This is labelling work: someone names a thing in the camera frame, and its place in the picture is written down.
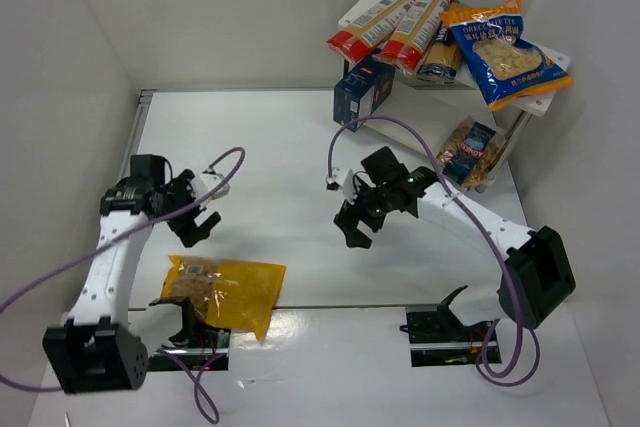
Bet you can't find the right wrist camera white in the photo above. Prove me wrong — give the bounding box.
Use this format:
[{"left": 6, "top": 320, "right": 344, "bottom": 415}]
[{"left": 325, "top": 167, "right": 356, "bottom": 202}]

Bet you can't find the left red spaghetti pack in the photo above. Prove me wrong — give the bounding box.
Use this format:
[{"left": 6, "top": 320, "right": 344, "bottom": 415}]
[{"left": 326, "top": 0, "right": 415, "bottom": 64}]

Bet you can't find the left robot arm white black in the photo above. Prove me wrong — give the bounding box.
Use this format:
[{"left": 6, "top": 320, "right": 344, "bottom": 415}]
[{"left": 42, "top": 154, "right": 229, "bottom": 394}]

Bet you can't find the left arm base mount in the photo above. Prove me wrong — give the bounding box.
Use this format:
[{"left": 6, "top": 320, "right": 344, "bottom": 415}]
[{"left": 161, "top": 327, "right": 231, "bottom": 373}]

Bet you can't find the dark blue spaghetti pack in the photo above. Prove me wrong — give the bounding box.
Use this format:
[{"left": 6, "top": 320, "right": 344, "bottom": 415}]
[{"left": 416, "top": 25, "right": 462, "bottom": 84}]

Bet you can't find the blue clear pasta bag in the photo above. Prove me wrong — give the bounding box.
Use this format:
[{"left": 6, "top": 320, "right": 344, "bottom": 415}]
[{"left": 436, "top": 117, "right": 504, "bottom": 189}]

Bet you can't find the dark blue pasta box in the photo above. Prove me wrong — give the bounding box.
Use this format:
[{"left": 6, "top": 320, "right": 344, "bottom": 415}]
[{"left": 333, "top": 55, "right": 396, "bottom": 125}]

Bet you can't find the blue orange orecchiette bag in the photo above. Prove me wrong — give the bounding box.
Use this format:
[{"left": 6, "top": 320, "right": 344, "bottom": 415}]
[{"left": 441, "top": 0, "right": 573, "bottom": 111}]

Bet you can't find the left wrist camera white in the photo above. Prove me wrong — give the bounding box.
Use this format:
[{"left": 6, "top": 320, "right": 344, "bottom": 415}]
[{"left": 190, "top": 172, "right": 230, "bottom": 205}]

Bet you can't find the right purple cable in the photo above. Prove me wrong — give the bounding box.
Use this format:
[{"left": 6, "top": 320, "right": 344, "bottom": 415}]
[{"left": 325, "top": 115, "right": 541, "bottom": 387}]

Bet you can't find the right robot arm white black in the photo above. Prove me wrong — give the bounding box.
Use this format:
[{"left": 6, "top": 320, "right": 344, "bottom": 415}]
[{"left": 326, "top": 147, "right": 576, "bottom": 330}]

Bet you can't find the red spaghetti pack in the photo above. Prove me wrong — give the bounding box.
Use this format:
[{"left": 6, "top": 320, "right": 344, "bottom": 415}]
[
  {"left": 326, "top": 0, "right": 415, "bottom": 64},
  {"left": 374, "top": 0, "right": 455, "bottom": 77}
]

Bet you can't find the right red spaghetti pack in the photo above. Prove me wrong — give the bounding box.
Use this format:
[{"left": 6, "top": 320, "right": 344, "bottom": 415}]
[{"left": 374, "top": 0, "right": 455, "bottom": 77}]

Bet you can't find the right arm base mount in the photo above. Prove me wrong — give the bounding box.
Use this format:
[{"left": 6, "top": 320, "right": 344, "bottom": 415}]
[{"left": 399, "top": 304, "right": 490, "bottom": 368}]

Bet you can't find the white two-tier shelf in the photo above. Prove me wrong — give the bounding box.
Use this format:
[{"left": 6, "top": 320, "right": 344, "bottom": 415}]
[{"left": 337, "top": 0, "right": 571, "bottom": 194}]

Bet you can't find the yellow pasta bag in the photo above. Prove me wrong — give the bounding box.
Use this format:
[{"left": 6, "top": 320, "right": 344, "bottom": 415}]
[{"left": 161, "top": 255, "right": 286, "bottom": 340}]

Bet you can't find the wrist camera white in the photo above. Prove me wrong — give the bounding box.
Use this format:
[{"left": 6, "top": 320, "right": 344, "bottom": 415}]
[
  {"left": 325, "top": 167, "right": 356, "bottom": 202},
  {"left": 190, "top": 172, "right": 230, "bottom": 205}
]

